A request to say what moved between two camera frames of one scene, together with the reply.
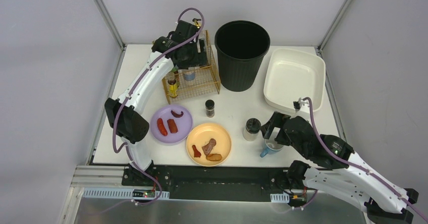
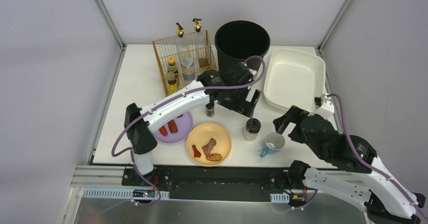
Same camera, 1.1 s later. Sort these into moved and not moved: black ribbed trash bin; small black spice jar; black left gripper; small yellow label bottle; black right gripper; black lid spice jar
Moved: black right gripper; black left gripper
Not moved: small yellow label bottle; black ribbed trash bin; black lid spice jar; small black spice jar
